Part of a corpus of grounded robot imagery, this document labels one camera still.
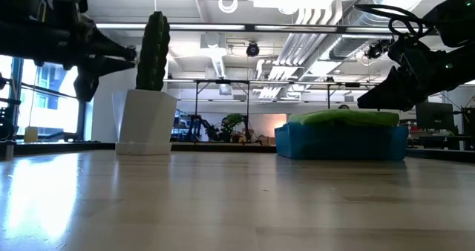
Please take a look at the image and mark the white coiled ceiling cable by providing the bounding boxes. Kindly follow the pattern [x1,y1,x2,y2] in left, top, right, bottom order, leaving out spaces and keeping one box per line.
[217,0,240,15]

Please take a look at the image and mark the green cactus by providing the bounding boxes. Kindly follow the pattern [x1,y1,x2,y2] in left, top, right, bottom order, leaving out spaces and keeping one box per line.
[134,10,171,92]

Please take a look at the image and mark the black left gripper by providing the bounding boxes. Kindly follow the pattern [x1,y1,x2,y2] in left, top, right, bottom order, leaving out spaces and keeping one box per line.
[55,15,137,103]

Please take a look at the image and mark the silver ventilation duct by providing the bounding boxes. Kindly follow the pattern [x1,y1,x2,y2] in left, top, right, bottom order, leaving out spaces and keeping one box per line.
[328,0,433,62]

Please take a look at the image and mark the black aluminium table frame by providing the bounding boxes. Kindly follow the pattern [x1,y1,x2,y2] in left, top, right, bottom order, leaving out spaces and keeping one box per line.
[0,140,475,164]

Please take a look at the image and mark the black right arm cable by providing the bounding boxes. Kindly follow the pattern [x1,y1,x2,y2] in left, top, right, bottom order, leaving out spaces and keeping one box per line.
[354,3,437,39]

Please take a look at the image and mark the leafy green potted plant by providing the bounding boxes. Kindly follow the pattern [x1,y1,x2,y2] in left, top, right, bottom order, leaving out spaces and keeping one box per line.
[220,112,246,143]

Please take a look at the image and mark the black overhead crossbar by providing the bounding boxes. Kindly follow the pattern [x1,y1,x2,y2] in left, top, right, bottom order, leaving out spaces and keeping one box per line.
[94,22,409,36]

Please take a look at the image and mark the blue background machine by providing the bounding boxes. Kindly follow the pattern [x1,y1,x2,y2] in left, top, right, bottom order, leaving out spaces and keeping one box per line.
[171,109,211,143]

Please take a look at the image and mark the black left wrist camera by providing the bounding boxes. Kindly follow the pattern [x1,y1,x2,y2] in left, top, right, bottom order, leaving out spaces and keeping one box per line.
[51,0,89,26]

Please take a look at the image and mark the large green microfiber towel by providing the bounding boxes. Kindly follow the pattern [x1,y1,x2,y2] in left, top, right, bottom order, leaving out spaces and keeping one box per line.
[288,108,401,128]

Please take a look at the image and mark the black background table frame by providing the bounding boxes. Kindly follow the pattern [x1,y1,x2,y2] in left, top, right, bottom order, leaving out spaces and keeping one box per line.
[163,78,381,143]

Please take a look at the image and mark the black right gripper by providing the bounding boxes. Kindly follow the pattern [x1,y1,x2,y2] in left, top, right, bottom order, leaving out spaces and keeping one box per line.
[357,35,475,113]

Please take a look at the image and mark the small yellow container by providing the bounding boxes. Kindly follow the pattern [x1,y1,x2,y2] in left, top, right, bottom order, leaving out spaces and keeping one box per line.
[23,125,39,144]

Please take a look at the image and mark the black computer monitor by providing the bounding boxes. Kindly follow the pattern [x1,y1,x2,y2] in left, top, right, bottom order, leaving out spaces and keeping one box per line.
[414,101,456,132]

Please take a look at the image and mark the black overhead camera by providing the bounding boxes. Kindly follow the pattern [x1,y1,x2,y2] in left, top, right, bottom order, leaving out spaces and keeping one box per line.
[246,42,261,58]

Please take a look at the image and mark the teal plastic bin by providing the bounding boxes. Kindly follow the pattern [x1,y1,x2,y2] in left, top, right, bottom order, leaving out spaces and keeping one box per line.
[274,121,410,162]

